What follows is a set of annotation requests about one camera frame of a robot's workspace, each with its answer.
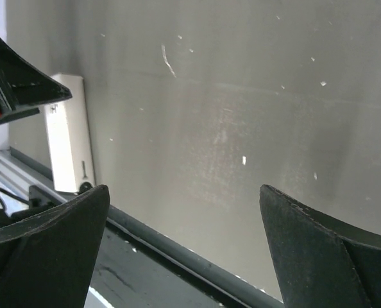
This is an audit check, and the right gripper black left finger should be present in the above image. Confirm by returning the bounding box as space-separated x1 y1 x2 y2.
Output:
0 185 110 307

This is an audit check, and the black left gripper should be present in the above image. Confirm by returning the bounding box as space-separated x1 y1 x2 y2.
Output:
0 37 72 125

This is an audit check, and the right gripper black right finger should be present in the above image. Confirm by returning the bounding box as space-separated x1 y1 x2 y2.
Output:
260 185 381 307

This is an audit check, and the slim white H' box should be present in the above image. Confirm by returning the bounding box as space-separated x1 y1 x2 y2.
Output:
44 73 96 193

